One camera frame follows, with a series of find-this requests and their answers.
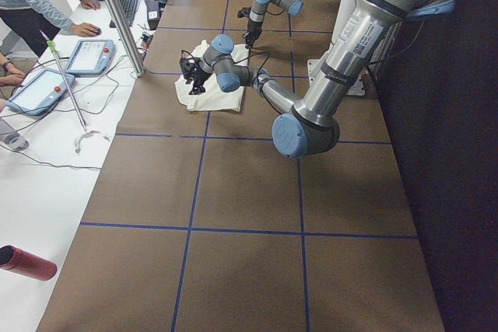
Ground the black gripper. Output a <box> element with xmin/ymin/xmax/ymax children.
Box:
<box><xmin>188</xmin><ymin>58</ymin><xmax>212</xmax><ymax>95</ymax></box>
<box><xmin>243</xmin><ymin>19</ymin><xmax>263</xmax><ymax>48</ymax></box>

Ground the cream long-sleeve cat shirt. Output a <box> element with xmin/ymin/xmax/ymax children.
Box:
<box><xmin>174</xmin><ymin>40</ymin><xmax>249</xmax><ymax>112</ymax></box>

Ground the black keyboard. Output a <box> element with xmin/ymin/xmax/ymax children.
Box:
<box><xmin>119</xmin><ymin>0</ymin><xmax>139</xmax><ymax>26</ymax></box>

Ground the far blue teach pendant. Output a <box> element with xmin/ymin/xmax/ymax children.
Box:
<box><xmin>65</xmin><ymin>39</ymin><xmax>115</xmax><ymax>77</ymax></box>

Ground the blue teach pendant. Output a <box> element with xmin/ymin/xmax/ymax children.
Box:
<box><xmin>6</xmin><ymin>68</ymin><xmax>67</xmax><ymax>116</ymax></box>
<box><xmin>65</xmin><ymin>39</ymin><xmax>115</xmax><ymax>77</ymax></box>

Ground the long metal grabber stick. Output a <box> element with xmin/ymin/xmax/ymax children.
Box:
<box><xmin>46</xmin><ymin>39</ymin><xmax>110</xmax><ymax>154</ymax></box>

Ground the near blue teach pendant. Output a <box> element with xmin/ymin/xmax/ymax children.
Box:
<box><xmin>6</xmin><ymin>68</ymin><xmax>67</xmax><ymax>116</ymax></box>

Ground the person in grey shirt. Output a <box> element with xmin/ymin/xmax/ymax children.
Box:
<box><xmin>1</xmin><ymin>0</ymin><xmax>100</xmax><ymax>57</ymax></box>

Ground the red metal bottle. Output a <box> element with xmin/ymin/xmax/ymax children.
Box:
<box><xmin>1</xmin><ymin>245</ymin><xmax>58</xmax><ymax>281</ymax></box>

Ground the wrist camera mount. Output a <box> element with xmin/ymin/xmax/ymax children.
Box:
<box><xmin>237</xmin><ymin>7</ymin><xmax>251</xmax><ymax>19</ymax></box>
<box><xmin>179</xmin><ymin>57</ymin><xmax>199</xmax><ymax>84</ymax></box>

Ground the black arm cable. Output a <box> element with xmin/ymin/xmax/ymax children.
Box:
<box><xmin>181</xmin><ymin>48</ymin><xmax>272</xmax><ymax>88</ymax></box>

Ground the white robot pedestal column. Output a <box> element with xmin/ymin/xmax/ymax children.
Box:
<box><xmin>304</xmin><ymin>0</ymin><xmax>404</xmax><ymax>101</ymax></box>

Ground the aluminium frame post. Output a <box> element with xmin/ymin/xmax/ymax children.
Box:
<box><xmin>104</xmin><ymin>0</ymin><xmax>146</xmax><ymax>77</ymax></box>

